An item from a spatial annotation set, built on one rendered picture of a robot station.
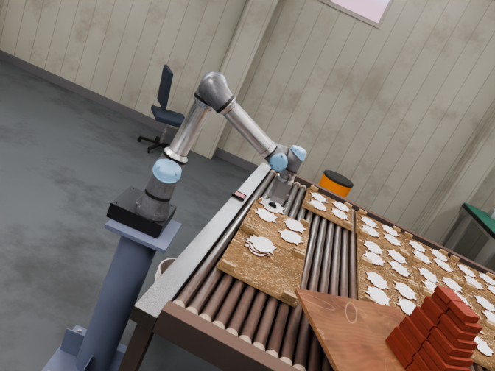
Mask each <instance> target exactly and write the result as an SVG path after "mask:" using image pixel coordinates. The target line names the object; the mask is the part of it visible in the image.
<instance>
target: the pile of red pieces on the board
mask: <svg viewBox="0 0 495 371"><path fill-rule="evenodd" d="M433 291H434V293H433V294H432V296H431V297H430V296H426V297H425V298H424V300H423V301H424V302H423V303H422V305H421V307H420V306H416V307H415V308H414V309H413V311H412V313H411V315H410V316H409V317H407V316H406V317H405V318H404V319H403V321H401V322H400V324H399V326H396V327H395V328H394V329H393V331H392V332H391V333H390V335H389V336H388V337H387V338H386V340H385V341H386V342H387V344H388V345H389V347H390V349H391V350H392V351H393V353H394V354H395V356H396V358H397V359H398V360H399V361H400V363H401V365H402V366H403V368H405V369H406V371H471V370H470V369H469V368H468V367H470V366H471V365H472V364H473V363H474V361H473V360H472V359H471V358H470V357H471V356H472V354H473V353H474V352H473V351H472V350H475V349H476V348H477V346H478V344H477V343H476V342H475V341H474V339H475V338H476V337H477V335H476V333H479V332H480V331H481V330H482V327H481V326H480V325H479V324H478V323H477V322H478V321H479V319H480V317H479V316H478V315H477V314H476V313H475V312H474V311H473V310H472V309H471V308H470V307H469V306H468V305H467V304H466V303H464V301H463V300H462V299H461V298H460V297H459V296H458V295H457V294H456V293H455V292H454V291H453V290H452V289H450V288H446V287H443V286H436V287H435V289H434V290H433Z"/></svg>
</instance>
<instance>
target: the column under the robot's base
mask: <svg viewBox="0 0 495 371"><path fill-rule="evenodd" d="M181 225H182V224H181V223H179V222H176V221H174V220H172V219H171V220H170V222H169V224H168V225H167V226H166V228H165V229H164V231H163V232H162V234H161V235H160V236H159V238H158V239H156V238H154V237H152V236H149V235H147V234H145V233H142V232H140V231H138V230H136V229H133V228H131V227H128V226H127V225H124V224H122V223H120V222H117V221H115V220H113V219H110V220H109V221H108V222H107V223H106V224H105V228H106V229H108V230H111V231H113V232H114V233H118V234H119V235H121V237H120V239H119V243H118V245H117V248H116V251H115V253H114V256H113V260H112V261H111V264H110V268H109V270H108V273H107V276H106V278H105V282H104V284H103V286H102V290H101V292H100V294H99V298H98V300H97V302H96V306H95V309H94V312H93V314H92V317H91V320H90V322H89V325H88V328H87V329H85V328H83V327H80V326H79V325H76V326H75V327H74V329H73V330H71V329H68V328H67V330H66V333H65V336H64V338H63V342H62V345H61V346H60V347H59V348H58V349H57V351H56V352H55V354H54V355H53V356H52V357H51V358H50V360H49V361H48V362H47V364H46V365H45V367H44V368H43V369H42V370H41V371H118V368H119V365H120V364H121V361H122V359H123V356H124V353H125V351H126V349H127V346H125V345H123V344H120V340H121V338H122V335H123V333H124V330H125V328H126V325H127V322H128V320H129V317H130V314H131V312H132V310H133V307H134V305H135V304H136V301H137V298H138V295H139V293H140V291H141V287H142V286H143V283H144V280H145V278H146V276H147V273H148V271H149V268H150V266H151V263H152V260H153V258H154V256H155V253H156V251H159V252H161V253H163V254H164V253H165V252H166V250H167V249H168V247H169V245H170V244H171V243H172V240H173V239H174V237H175V236H176V234H177V232H178V231H179V229H180V227H181Z"/></svg>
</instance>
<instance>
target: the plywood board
mask: <svg viewBox="0 0 495 371"><path fill-rule="evenodd" d="M294 293H295V295H296V297H297V298H298V301H299V303H300V304H301V307H302V309H303V311H304V313H305V315H306V317H307V319H308V320H309V323H310V324H311V326H312V328H313V330H314V332H315V334H316V336H317V338H318V340H319V342H320V344H321V346H322V348H323V350H324V352H325V354H326V356H327V358H328V360H329V362H330V363H331V365H332V367H333V369H334V371H406V369H405V368H403V366H402V365H401V363H400V361H399V360H398V359H397V358H396V356H395V354H394V353H393V351H392V350H391V349H390V347H389V345H388V344H387V342H386V341H385V340H386V338H387V337H388V336H389V335H390V333H391V332H392V331H393V329H394V328H395V327H396V326H399V324H400V322H401V321H403V319H404V315H403V314H402V313H401V312H400V310H399V309H398V308H397V307H393V306H389V305H382V304H378V303H371V302H367V301H362V300H355V299H351V298H347V297H340V296H336V295H332V294H325V293H320V292H316V291H310V290H305V289H298V288H295V290H294Z"/></svg>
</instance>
